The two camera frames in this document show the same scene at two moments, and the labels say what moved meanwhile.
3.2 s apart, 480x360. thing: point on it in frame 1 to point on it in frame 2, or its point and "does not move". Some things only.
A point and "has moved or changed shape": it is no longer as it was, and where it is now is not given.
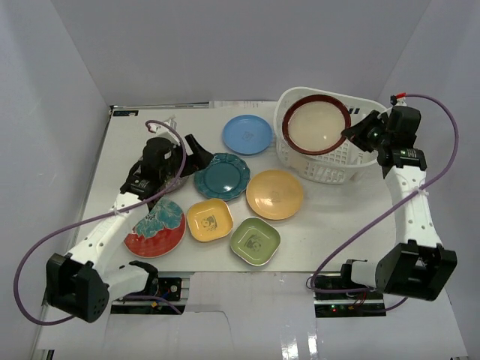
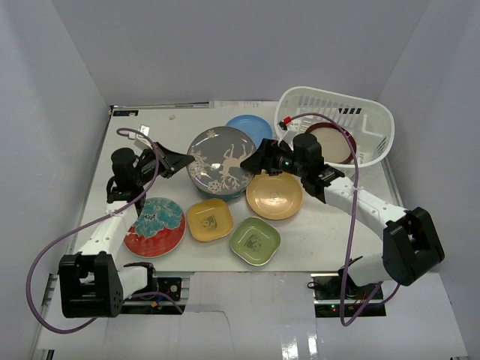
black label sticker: (125, 112) does not move
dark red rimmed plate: (313, 124) has moved or changed shape
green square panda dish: (256, 241) does not move
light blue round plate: (247, 135) does not move
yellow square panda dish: (209, 220) does not move
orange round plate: (274, 194) does not move
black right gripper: (357, 135) to (265, 157)
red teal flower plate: (160, 232) does not move
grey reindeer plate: (181, 181) to (218, 152)
